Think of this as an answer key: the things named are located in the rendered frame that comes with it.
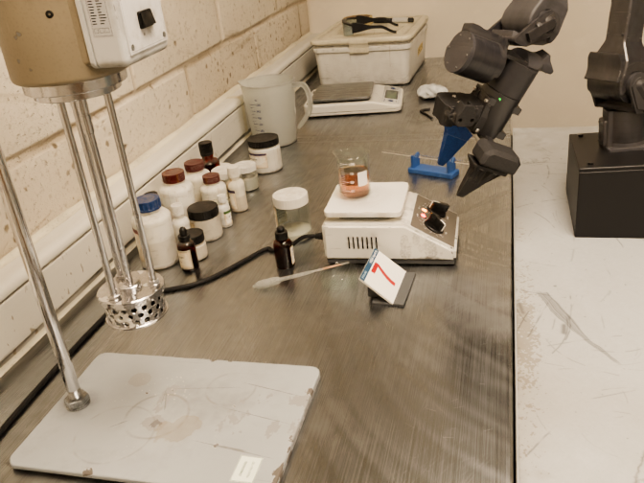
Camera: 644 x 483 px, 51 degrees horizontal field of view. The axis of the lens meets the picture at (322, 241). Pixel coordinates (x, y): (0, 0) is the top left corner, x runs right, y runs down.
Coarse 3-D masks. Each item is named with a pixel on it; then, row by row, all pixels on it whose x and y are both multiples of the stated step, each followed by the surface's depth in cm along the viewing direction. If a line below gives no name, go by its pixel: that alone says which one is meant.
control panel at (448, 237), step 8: (416, 200) 107; (424, 200) 109; (416, 208) 105; (424, 208) 106; (416, 216) 103; (448, 216) 108; (456, 216) 109; (416, 224) 101; (424, 224) 102; (448, 224) 105; (424, 232) 100; (432, 232) 101; (448, 232) 103; (440, 240) 100; (448, 240) 101
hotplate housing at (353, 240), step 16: (336, 224) 102; (352, 224) 101; (368, 224) 101; (384, 224) 100; (400, 224) 100; (336, 240) 103; (352, 240) 102; (368, 240) 101; (384, 240) 101; (400, 240) 100; (416, 240) 100; (432, 240) 100; (336, 256) 104; (352, 256) 103; (368, 256) 103; (400, 256) 102; (416, 256) 101; (432, 256) 100; (448, 256) 100
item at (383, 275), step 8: (384, 256) 100; (376, 264) 97; (384, 264) 98; (392, 264) 99; (368, 272) 94; (376, 272) 95; (384, 272) 97; (392, 272) 98; (400, 272) 99; (368, 280) 93; (376, 280) 94; (384, 280) 95; (392, 280) 96; (376, 288) 93; (384, 288) 94; (392, 288) 95
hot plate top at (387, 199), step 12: (336, 192) 108; (372, 192) 107; (384, 192) 106; (396, 192) 106; (336, 204) 104; (348, 204) 103; (360, 204) 103; (372, 204) 102; (384, 204) 102; (396, 204) 101; (336, 216) 101; (348, 216) 101; (360, 216) 100; (372, 216) 100; (384, 216) 100; (396, 216) 99
